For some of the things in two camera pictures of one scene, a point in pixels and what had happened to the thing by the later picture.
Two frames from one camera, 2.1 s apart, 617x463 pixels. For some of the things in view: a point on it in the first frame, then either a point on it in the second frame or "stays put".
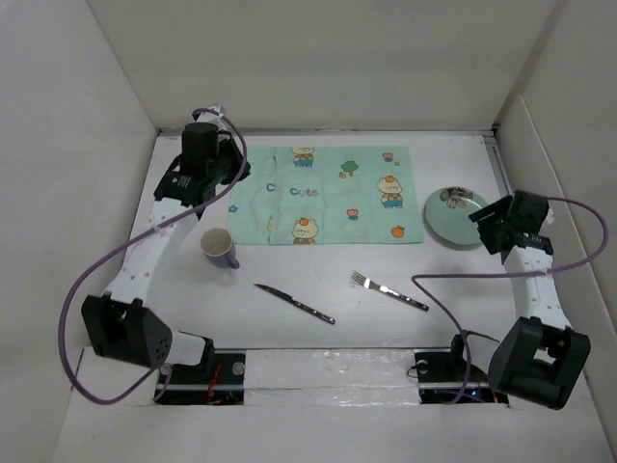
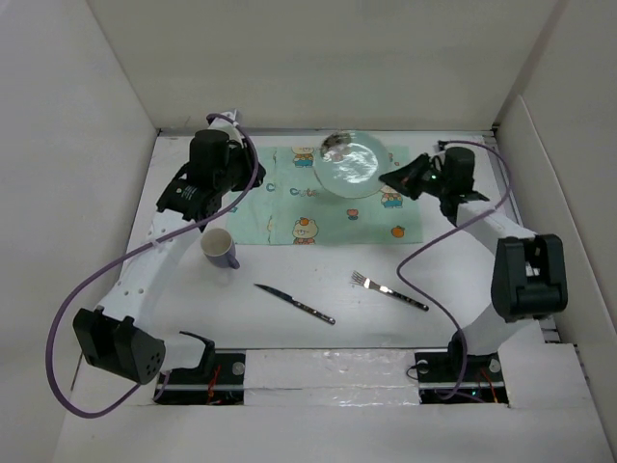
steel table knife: [308, 310] stays put
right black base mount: [442, 376] stays put
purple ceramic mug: [219, 249] stays put
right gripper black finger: [491, 222] to [412, 177]
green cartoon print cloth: [307, 195] stays put
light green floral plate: [447, 214] to [349, 164]
